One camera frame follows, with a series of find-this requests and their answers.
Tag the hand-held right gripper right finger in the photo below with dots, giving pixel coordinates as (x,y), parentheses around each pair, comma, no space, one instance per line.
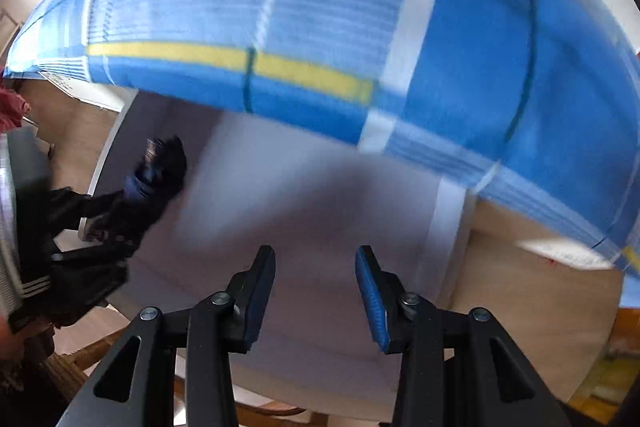
(372,302)

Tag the dark pink blanket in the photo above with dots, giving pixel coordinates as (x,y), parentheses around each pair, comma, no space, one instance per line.
(10,107)

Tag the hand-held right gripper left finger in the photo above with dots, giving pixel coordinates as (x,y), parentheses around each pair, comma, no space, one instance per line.
(260,297)

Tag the orange wooden door frame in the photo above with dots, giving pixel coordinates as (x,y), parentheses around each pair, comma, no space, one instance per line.
(627,322)

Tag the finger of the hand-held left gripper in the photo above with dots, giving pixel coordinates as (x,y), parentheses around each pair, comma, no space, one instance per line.
(85,287)
(142,184)

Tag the blue plaid tablecloth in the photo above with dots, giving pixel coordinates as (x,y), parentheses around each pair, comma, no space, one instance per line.
(475,72)

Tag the white low cabinet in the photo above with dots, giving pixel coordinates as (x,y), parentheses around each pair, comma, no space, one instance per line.
(310,207)

